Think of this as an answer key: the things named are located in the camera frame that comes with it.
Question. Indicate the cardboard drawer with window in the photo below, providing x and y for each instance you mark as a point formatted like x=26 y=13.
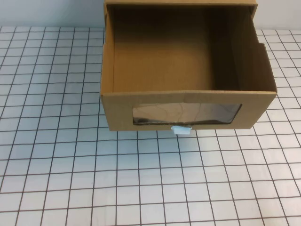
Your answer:
x=164 y=58

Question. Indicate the cardboard shoe box sleeve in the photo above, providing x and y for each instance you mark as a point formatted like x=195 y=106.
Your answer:
x=164 y=2

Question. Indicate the white grid tablecloth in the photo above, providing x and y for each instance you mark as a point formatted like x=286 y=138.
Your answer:
x=70 y=164

